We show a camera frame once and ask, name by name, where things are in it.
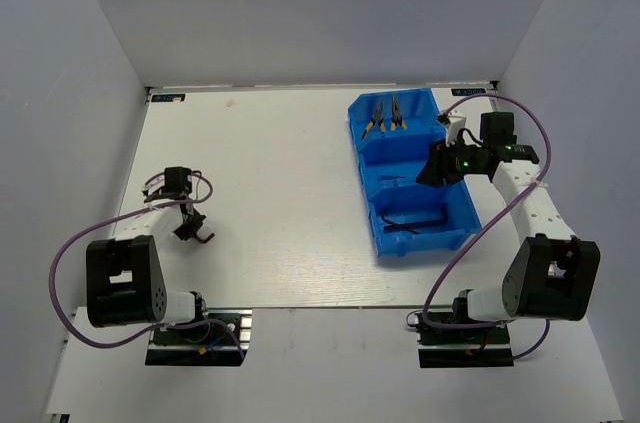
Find left table corner label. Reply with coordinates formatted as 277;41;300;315
151;93;186;103

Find table corner label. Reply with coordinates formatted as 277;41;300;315
151;93;186;103
451;87;486;98

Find purple cable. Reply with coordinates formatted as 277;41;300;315
421;93;553;362
47;171;246;363

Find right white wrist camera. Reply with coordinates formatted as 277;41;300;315
437;110;466;147

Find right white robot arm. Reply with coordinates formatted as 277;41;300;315
416;111;600;342

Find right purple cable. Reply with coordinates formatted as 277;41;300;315
421;93;553;362

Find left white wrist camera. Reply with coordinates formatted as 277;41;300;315
142;173;168;203

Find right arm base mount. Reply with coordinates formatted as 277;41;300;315
406;310;514;369

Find thin dark hex key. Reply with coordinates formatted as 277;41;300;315
384;223;420;234

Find yellow needle-nose pliers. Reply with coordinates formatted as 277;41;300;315
361;99;386;140
391;94;407;131

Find blue plastic compartment bin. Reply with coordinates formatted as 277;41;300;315
347;88;481;256

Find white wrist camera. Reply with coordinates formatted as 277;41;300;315
142;173;168;203
437;110;466;147

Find right table corner label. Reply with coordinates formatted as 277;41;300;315
451;87;486;98

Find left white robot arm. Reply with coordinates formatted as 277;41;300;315
86;166;213;342

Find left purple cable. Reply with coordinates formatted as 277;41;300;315
47;171;246;363

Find large red hex key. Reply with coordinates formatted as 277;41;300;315
381;206;449;228

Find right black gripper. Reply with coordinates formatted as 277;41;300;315
416;134;486;188

